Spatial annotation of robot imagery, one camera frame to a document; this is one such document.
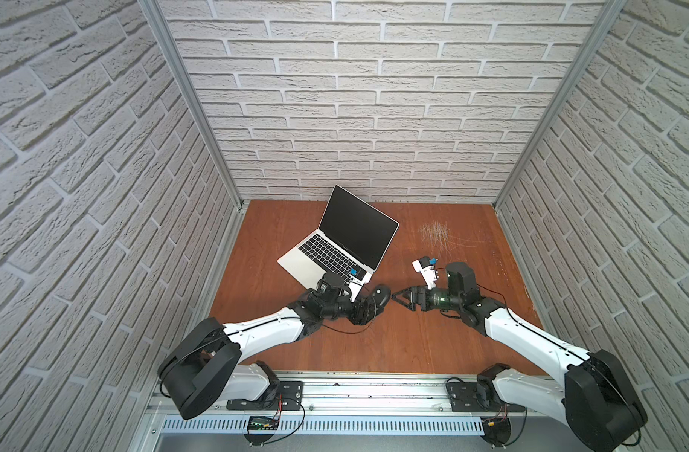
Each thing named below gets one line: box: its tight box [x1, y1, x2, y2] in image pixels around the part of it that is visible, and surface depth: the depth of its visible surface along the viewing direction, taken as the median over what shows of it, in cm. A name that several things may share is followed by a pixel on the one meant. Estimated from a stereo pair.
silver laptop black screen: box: [276, 184, 401, 290], surface depth 103 cm
